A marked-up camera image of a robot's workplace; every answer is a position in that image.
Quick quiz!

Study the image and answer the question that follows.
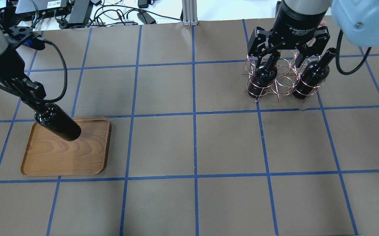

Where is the black power adapter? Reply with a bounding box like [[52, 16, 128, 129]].
[[137, 10, 157, 25]]

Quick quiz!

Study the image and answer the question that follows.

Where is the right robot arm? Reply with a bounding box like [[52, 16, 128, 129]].
[[247, 0, 379, 75]]

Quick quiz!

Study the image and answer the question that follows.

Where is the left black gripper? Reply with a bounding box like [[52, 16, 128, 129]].
[[0, 47, 47, 106]]

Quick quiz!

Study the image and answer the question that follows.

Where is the copper wire wine basket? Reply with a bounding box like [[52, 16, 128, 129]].
[[243, 50, 326, 102]]

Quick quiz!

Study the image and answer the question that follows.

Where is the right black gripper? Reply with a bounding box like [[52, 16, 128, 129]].
[[247, 0, 330, 68]]

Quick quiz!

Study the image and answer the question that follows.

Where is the dark wine bottle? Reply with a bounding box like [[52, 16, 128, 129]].
[[292, 48, 337, 100], [247, 51, 281, 99], [34, 103, 81, 141]]

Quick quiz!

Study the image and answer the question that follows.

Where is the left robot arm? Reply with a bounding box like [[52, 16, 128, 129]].
[[0, 26, 46, 103]]

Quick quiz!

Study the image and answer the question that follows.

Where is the aluminium frame post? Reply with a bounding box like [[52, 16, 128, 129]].
[[182, 0, 199, 26]]

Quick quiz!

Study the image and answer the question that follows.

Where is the wooden tray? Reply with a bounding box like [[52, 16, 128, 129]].
[[20, 117, 112, 176]]

